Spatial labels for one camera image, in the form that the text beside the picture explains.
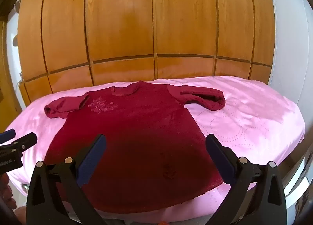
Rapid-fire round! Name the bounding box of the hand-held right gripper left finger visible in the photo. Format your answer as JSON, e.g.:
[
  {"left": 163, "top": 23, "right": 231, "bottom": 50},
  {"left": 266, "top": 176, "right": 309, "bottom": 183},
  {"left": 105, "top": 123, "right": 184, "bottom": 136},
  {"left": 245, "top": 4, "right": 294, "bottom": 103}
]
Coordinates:
[{"left": 26, "top": 134, "right": 107, "bottom": 225}]

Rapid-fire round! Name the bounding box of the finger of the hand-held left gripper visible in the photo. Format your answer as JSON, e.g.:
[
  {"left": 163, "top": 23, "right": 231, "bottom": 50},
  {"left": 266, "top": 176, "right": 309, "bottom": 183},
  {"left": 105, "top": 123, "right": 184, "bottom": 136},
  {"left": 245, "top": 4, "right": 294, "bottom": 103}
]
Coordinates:
[
  {"left": 0, "top": 132, "right": 38, "bottom": 157},
  {"left": 0, "top": 129, "right": 16, "bottom": 143}
]

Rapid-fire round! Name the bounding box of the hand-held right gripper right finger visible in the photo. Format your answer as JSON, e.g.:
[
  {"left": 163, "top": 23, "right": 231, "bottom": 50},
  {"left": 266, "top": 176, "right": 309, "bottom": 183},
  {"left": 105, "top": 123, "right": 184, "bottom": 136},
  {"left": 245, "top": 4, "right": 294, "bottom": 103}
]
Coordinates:
[{"left": 205, "top": 133, "right": 287, "bottom": 225}]

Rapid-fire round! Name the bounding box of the wooden panelled wardrobe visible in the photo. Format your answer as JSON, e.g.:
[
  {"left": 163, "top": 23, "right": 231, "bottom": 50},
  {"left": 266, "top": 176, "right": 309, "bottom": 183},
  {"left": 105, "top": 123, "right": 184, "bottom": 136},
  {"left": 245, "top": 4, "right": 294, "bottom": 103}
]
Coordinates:
[{"left": 17, "top": 0, "right": 277, "bottom": 106}]

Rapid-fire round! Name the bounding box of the person's left hand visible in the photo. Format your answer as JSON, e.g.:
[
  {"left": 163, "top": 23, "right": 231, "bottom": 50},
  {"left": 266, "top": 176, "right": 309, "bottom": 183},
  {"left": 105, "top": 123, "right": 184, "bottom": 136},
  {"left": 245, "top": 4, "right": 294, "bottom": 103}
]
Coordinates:
[{"left": 0, "top": 173, "right": 27, "bottom": 225}]

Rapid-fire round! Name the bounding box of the dark red shirt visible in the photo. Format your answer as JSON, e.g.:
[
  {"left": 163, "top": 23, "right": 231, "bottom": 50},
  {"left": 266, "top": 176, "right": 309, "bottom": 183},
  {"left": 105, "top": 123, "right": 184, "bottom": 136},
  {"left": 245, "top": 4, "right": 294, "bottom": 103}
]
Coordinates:
[{"left": 44, "top": 80, "right": 226, "bottom": 214}]

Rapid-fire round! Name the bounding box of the pink dotted bedsheet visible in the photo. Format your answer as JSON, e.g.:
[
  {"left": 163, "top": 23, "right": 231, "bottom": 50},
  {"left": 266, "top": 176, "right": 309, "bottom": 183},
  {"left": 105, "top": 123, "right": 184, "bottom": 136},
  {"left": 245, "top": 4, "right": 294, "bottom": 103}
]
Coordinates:
[{"left": 5, "top": 75, "right": 305, "bottom": 225}]

